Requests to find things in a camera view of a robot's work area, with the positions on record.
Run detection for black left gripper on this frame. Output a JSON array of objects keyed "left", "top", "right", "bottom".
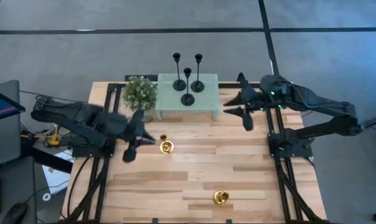
[{"left": 119, "top": 124, "right": 157, "bottom": 164}]

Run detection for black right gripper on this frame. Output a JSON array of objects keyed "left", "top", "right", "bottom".
[{"left": 223, "top": 84, "right": 268, "bottom": 131}]

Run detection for gold candlestick holder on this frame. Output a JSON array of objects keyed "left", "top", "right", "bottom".
[
  {"left": 159, "top": 134, "right": 175, "bottom": 155},
  {"left": 212, "top": 190, "right": 230, "bottom": 206}
]

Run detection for black candlestick holder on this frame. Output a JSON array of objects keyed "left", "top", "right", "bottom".
[
  {"left": 180, "top": 67, "right": 195, "bottom": 107},
  {"left": 172, "top": 52, "right": 187, "bottom": 92},
  {"left": 190, "top": 53, "right": 205, "bottom": 93}
]

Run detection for green plant with white flowers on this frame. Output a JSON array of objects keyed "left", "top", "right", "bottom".
[{"left": 121, "top": 75, "right": 158, "bottom": 111}]

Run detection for mint green perforated metal shelf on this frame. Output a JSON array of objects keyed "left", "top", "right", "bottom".
[{"left": 154, "top": 73, "right": 222, "bottom": 121}]

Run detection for black metal bar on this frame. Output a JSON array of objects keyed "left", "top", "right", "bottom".
[{"left": 124, "top": 73, "right": 159, "bottom": 82}]

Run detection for white paper sheets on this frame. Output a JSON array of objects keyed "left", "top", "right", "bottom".
[{"left": 40, "top": 148, "right": 74, "bottom": 195}]

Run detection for black slanted support beam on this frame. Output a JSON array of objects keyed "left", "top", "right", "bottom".
[{"left": 19, "top": 144, "right": 74, "bottom": 174}]

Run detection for dark grey desk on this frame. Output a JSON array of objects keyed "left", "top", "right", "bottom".
[{"left": 0, "top": 156, "right": 38, "bottom": 224}]

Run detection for grey metal stand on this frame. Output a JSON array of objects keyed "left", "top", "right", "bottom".
[{"left": 358, "top": 111, "right": 376, "bottom": 130}]

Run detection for dark grey panel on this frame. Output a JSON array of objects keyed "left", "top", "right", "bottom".
[{"left": 0, "top": 79, "right": 23, "bottom": 170}]

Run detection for black computer mouse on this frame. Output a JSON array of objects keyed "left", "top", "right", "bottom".
[{"left": 1, "top": 202, "right": 29, "bottom": 224}]

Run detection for monitor with blue screen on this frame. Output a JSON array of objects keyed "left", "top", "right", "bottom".
[{"left": 0, "top": 86, "right": 26, "bottom": 123}]

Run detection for black aluminium frame rail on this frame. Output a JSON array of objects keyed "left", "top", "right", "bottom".
[
  {"left": 80, "top": 83, "right": 115, "bottom": 222},
  {"left": 270, "top": 87, "right": 304, "bottom": 222},
  {"left": 94, "top": 83, "right": 122, "bottom": 222},
  {"left": 106, "top": 82, "right": 266, "bottom": 90},
  {"left": 261, "top": 87, "right": 293, "bottom": 222}
]

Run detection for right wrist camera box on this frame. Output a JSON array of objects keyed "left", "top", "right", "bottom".
[{"left": 237, "top": 72, "right": 253, "bottom": 96}]

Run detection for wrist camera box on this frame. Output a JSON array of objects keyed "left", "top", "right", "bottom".
[
  {"left": 237, "top": 72, "right": 253, "bottom": 96},
  {"left": 130, "top": 108, "right": 146, "bottom": 133}
]

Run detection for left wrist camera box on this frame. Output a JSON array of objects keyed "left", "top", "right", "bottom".
[{"left": 130, "top": 108, "right": 146, "bottom": 133}]

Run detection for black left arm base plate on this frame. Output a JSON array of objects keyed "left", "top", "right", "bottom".
[{"left": 72, "top": 136, "right": 118, "bottom": 158}]

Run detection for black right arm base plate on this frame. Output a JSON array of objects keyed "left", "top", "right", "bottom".
[{"left": 267, "top": 133, "right": 314, "bottom": 158}]

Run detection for yellow cable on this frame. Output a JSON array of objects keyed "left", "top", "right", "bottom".
[{"left": 21, "top": 123, "right": 71, "bottom": 147}]

